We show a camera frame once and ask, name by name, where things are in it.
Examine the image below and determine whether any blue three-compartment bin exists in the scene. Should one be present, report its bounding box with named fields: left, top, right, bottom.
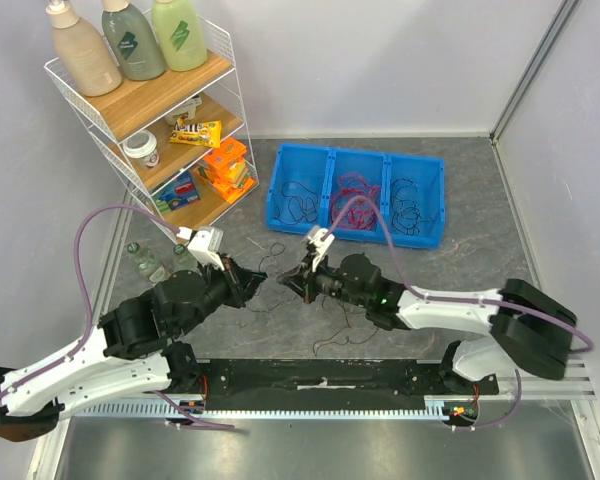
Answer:
left=265, top=144, right=446, bottom=249

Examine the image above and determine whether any blue snack packet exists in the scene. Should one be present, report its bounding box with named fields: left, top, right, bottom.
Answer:
left=153, top=171, right=200, bottom=213

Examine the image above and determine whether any purple cable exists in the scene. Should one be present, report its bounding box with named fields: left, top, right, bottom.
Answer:
left=0, top=203, right=236, bottom=434
left=324, top=195, right=594, bottom=431

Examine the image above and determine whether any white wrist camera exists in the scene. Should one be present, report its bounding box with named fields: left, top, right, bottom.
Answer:
left=305, top=225, right=335, bottom=273
left=176, top=226, right=225, bottom=271

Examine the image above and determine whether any white wire shelf rack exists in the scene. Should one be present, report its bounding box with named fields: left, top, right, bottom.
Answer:
left=44, top=18, right=251, bottom=228

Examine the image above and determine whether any aluminium corner profile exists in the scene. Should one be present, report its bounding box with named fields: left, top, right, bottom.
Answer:
left=489, top=0, right=581, bottom=147

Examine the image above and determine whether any white tub container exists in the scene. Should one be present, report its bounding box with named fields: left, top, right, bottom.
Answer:
left=163, top=95, right=202, bottom=126

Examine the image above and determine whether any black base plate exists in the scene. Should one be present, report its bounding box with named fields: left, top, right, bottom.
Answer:
left=188, top=359, right=499, bottom=412

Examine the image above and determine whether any dark green pump bottle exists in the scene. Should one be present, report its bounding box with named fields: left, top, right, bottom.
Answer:
left=101, top=0, right=166, bottom=81

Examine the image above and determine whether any yellow candy bag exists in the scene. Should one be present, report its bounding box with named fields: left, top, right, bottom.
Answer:
left=169, top=117, right=223, bottom=148

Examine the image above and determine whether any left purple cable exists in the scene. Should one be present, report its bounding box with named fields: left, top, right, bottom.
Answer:
left=0, top=203, right=236, bottom=434

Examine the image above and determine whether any glass bottle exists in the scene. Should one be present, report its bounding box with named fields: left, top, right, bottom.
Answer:
left=172, top=244, right=198, bottom=272
left=126, top=242, right=169, bottom=285

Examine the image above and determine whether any brown wire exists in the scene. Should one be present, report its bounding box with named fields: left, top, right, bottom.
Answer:
left=312, top=299, right=381, bottom=357

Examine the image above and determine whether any beige pump bottle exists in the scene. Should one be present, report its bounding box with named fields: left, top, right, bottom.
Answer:
left=45, top=1, right=122, bottom=97

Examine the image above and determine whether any right glass bottle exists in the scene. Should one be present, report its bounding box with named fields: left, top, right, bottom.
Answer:
left=172, top=244, right=198, bottom=272

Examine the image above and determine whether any light green pump bottle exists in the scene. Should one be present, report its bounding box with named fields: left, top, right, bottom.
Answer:
left=151, top=0, right=207, bottom=72

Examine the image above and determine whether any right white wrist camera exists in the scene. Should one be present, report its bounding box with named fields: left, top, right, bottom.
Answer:
left=305, top=225, right=335, bottom=273

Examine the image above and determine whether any left glass bottle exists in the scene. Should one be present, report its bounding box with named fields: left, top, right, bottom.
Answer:
left=126, top=242, right=169, bottom=285

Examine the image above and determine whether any orange snack boxes stack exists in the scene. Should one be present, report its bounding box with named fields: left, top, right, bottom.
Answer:
left=194, top=137, right=256, bottom=204

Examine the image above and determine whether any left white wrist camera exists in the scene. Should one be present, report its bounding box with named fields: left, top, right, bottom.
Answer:
left=176, top=226, right=225, bottom=271

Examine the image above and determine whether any slotted cable duct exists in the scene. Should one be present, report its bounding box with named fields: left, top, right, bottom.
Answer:
left=76, top=397, right=458, bottom=421

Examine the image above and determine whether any white paper cup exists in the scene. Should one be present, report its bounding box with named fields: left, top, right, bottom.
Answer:
left=122, top=130, right=160, bottom=169

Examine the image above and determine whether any red wire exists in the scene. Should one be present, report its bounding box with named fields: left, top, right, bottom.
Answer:
left=328, top=171, right=383, bottom=232

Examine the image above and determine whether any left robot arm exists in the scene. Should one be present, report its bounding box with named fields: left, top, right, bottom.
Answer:
left=0, top=256, right=267, bottom=442

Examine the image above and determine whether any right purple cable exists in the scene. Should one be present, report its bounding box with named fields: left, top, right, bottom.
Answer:
left=324, top=195, right=594, bottom=431

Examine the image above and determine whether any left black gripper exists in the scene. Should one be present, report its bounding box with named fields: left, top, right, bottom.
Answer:
left=176, top=251, right=269, bottom=337

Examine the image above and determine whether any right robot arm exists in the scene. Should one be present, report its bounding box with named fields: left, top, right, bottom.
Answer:
left=278, top=254, right=577, bottom=394

